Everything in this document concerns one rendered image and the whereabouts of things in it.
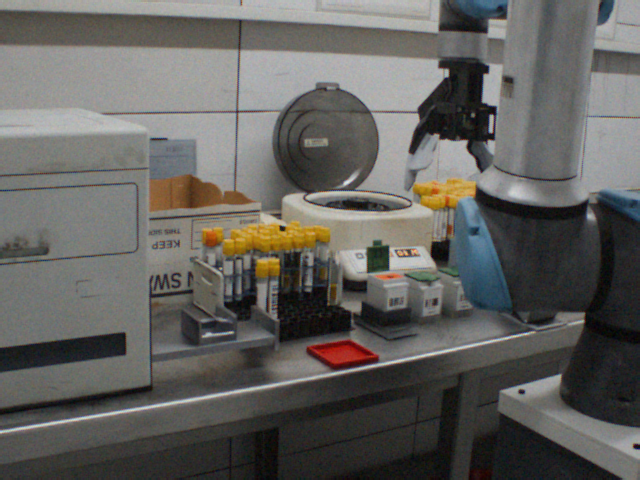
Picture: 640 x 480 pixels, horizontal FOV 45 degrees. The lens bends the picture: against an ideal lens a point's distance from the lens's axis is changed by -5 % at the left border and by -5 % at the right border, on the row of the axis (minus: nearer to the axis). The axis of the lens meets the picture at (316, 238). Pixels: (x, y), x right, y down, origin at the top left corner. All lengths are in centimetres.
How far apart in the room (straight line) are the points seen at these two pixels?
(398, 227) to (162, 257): 42
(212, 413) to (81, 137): 34
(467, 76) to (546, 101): 42
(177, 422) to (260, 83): 88
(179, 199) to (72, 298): 67
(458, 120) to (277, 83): 55
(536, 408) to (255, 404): 32
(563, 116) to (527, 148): 5
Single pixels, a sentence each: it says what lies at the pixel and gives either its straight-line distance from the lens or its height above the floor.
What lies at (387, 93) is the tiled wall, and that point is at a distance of 180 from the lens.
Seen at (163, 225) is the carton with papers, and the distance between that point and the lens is 121.
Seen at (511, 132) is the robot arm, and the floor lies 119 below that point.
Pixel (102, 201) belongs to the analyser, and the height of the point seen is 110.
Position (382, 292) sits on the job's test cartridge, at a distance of 113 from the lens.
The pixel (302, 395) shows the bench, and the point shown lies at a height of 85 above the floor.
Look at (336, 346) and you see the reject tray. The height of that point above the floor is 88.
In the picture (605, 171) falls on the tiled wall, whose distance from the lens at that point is 236.
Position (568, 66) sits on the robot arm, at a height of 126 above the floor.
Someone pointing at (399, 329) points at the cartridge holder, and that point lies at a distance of 113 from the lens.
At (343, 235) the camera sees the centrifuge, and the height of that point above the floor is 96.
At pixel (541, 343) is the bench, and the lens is 124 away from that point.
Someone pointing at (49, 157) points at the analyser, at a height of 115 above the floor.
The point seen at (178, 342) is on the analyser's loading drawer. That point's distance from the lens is 98.
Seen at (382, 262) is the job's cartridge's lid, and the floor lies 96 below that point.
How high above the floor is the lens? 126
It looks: 13 degrees down
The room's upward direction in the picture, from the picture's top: 3 degrees clockwise
